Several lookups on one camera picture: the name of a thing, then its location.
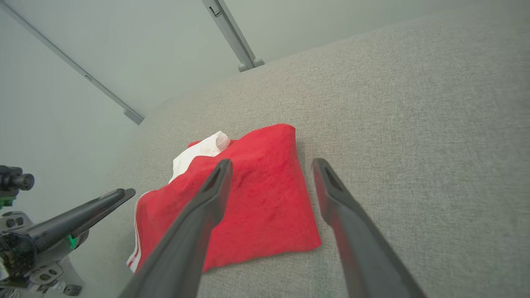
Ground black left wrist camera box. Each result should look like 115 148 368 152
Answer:
0 166 35 207

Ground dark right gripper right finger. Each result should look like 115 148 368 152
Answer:
311 158 427 298

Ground red shorts with white stripe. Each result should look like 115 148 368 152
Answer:
126 123 322 274

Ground thin grey metal rail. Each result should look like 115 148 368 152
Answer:
0 0 145 125

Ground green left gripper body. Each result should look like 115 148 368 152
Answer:
0 230 89 278

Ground grey fabric sofa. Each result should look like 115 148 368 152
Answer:
68 8 530 298

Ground grey metal rail with hook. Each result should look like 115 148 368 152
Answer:
202 0 265 73

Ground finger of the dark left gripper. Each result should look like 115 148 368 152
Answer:
89 189 136 227
27 189 125 252

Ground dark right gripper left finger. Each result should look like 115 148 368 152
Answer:
119 159 234 298

